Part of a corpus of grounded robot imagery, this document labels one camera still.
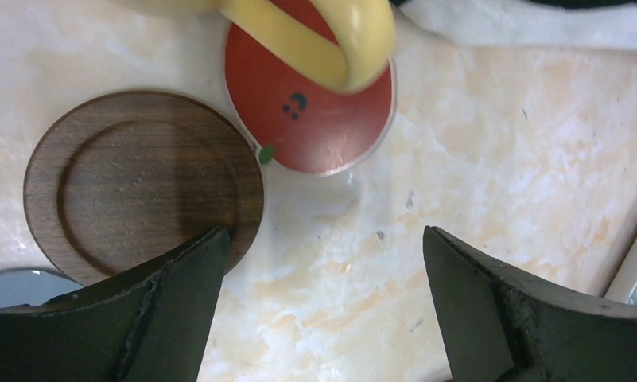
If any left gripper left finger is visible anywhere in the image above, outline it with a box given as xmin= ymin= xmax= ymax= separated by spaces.
xmin=0 ymin=228 xmax=230 ymax=381

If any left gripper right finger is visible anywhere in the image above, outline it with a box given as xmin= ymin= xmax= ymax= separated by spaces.
xmin=423 ymin=226 xmax=637 ymax=381

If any dark walnut wooden coaster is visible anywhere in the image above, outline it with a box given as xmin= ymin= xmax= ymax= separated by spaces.
xmin=23 ymin=90 xmax=265 ymax=286

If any red apple coaster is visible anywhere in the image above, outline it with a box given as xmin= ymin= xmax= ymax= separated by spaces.
xmin=224 ymin=1 xmax=394 ymax=174

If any blue-grey apple coaster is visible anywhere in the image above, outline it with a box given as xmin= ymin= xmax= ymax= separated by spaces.
xmin=0 ymin=268 xmax=82 ymax=309

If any yellow ceramic mug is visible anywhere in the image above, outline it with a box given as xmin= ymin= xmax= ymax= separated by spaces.
xmin=121 ymin=0 xmax=395 ymax=94

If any black white checkered pillow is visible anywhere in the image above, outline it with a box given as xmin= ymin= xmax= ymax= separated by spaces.
xmin=392 ymin=0 xmax=637 ymax=52

